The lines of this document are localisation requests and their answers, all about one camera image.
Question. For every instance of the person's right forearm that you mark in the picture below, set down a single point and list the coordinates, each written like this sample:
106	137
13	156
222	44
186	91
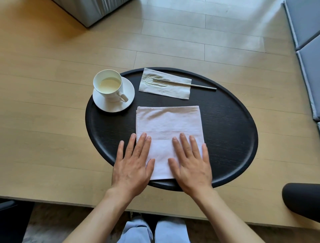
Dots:
225	217

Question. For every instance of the person's right middle finger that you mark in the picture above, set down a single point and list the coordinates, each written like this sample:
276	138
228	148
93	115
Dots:
186	145

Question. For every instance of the person's left thumb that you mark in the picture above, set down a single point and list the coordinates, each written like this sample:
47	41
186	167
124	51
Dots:
150	168

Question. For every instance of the white saucer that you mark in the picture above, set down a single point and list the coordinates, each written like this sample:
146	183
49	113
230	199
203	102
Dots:
126	100

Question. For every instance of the person's left hand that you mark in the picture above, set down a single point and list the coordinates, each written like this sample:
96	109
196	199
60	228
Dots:
130	172

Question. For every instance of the black oval tray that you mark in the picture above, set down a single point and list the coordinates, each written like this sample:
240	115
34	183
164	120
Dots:
225	130

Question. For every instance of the silver foil wrapper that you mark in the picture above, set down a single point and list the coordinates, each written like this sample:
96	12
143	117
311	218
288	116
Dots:
165	87

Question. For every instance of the person's right little finger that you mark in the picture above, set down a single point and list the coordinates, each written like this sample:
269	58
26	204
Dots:
205	153

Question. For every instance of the white cloth napkin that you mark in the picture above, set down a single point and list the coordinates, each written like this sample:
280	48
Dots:
167	130

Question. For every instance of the person's left forearm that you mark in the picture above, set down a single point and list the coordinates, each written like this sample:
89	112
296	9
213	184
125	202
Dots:
97	217

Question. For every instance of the grey cushioned bench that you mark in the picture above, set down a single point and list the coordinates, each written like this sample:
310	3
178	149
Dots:
308	50

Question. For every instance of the person's right hand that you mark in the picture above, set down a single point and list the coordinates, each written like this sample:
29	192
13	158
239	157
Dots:
193	172

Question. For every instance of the white cup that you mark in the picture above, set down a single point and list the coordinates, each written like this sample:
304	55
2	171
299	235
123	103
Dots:
108	86

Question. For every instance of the black chair armrest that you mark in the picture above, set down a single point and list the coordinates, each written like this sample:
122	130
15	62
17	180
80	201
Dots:
301	200

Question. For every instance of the person's left middle finger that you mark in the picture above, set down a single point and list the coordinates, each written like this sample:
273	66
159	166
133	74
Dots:
139	144

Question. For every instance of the person's light blue trousers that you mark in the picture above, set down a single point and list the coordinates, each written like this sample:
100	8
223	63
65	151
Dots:
155	230

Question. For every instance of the person's left little finger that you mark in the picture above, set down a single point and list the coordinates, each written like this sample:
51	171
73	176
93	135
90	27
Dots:
120	151

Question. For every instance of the person's right thumb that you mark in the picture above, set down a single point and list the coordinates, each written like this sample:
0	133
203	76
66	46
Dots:
173	168

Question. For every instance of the grey sofa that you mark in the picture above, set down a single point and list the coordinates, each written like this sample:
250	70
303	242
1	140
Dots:
87	10

